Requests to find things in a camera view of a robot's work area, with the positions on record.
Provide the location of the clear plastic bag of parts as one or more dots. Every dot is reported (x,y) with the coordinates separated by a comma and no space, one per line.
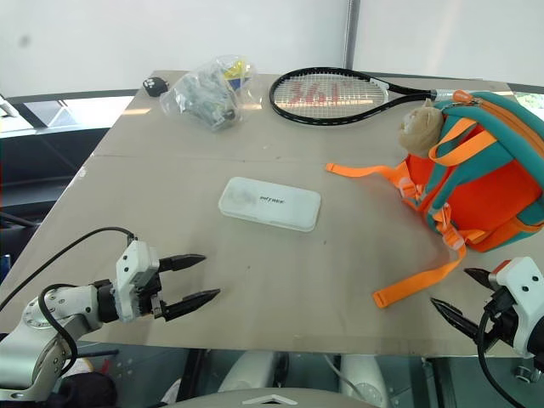
(204,98)

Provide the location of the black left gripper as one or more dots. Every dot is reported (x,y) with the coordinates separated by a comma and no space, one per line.
(151,293)

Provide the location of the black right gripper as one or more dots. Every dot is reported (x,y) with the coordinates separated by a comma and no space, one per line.
(503,312)

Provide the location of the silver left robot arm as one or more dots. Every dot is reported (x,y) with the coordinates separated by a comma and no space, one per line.
(68,302)

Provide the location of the orange and teal backpack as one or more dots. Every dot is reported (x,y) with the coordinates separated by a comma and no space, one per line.
(489,187)

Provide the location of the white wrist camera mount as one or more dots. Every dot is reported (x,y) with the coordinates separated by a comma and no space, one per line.
(523,306)
(132,276)

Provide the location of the grey panel with white chevron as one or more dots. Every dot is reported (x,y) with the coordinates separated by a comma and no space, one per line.
(272,398)

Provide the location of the black plush ball paw print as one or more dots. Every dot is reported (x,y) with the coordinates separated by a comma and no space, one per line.
(155,86)

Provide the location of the black table leg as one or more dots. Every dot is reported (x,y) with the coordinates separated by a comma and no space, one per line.
(194,370)

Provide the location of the beige plush cat charm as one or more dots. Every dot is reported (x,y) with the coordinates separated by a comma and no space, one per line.
(418,127)

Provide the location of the white plastic case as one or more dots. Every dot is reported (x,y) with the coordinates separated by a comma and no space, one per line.
(270,204)

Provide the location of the black tennis racket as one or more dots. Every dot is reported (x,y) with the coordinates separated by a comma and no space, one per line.
(323,94)

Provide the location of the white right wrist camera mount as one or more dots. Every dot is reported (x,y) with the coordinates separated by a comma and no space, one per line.
(523,306)

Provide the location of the grey metal pole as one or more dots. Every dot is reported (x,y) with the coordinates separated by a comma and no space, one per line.
(350,34)

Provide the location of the grey rounded robot leg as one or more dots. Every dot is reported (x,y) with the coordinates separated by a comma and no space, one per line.
(251,374)
(361,376)

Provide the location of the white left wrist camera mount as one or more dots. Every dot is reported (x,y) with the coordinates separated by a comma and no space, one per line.
(132,276)

